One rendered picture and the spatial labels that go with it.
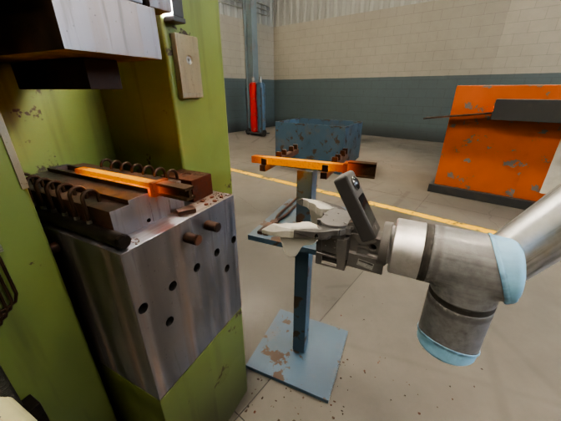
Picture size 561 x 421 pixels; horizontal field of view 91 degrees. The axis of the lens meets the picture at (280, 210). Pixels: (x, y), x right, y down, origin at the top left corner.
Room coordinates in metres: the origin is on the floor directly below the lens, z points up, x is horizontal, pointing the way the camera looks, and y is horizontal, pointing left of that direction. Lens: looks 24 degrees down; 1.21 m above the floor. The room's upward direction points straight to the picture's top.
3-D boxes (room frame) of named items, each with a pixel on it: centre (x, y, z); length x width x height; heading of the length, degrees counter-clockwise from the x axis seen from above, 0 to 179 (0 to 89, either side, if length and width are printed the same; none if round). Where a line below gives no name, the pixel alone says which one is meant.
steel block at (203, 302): (0.75, 0.48, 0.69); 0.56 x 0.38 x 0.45; 63
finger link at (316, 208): (0.51, -0.07, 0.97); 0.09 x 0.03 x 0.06; 27
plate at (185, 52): (0.95, 0.28, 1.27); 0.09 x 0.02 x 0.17; 153
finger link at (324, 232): (0.41, -0.06, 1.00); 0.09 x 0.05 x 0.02; 99
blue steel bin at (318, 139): (4.77, -0.64, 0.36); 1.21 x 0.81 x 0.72; 58
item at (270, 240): (1.00, -0.10, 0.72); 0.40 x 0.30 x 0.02; 156
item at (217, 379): (0.75, 0.48, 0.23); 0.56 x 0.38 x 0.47; 63
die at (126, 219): (0.70, 0.49, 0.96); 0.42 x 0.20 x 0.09; 63
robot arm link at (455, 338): (0.35, -0.29, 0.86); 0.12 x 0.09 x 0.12; 138
